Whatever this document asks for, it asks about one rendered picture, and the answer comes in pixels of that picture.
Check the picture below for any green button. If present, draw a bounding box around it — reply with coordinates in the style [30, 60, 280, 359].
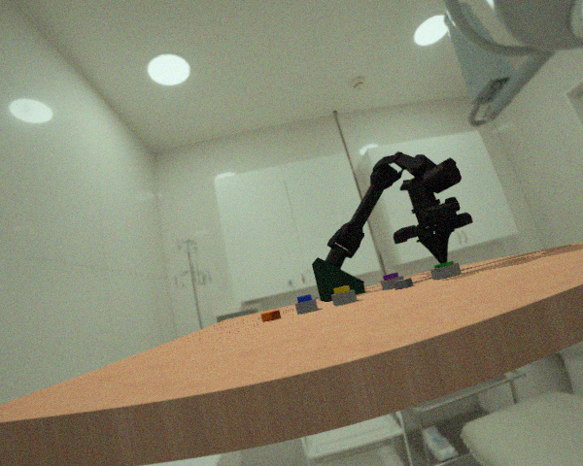
[430, 261, 461, 280]

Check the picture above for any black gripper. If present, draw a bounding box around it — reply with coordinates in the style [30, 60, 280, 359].
[393, 196, 473, 263]

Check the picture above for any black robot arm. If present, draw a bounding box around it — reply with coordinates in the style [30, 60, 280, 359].
[326, 152, 462, 270]

